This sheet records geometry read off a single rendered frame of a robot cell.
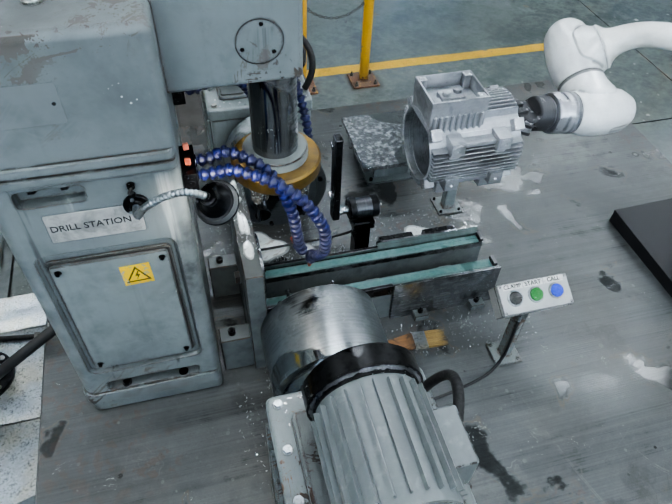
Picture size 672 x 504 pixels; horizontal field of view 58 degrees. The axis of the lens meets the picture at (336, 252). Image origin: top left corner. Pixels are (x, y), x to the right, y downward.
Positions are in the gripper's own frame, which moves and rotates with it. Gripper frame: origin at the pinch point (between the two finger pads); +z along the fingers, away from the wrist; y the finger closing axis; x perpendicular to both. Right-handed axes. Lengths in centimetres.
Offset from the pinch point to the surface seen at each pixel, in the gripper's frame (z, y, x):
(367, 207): 10.7, -11.4, 35.4
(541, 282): -17.9, 24.7, 27.5
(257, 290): 44, 15, 32
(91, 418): 81, 19, 67
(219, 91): 44, -50, 25
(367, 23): -64, -226, 91
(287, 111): 38.3, 4.1, -4.5
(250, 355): 44, 14, 58
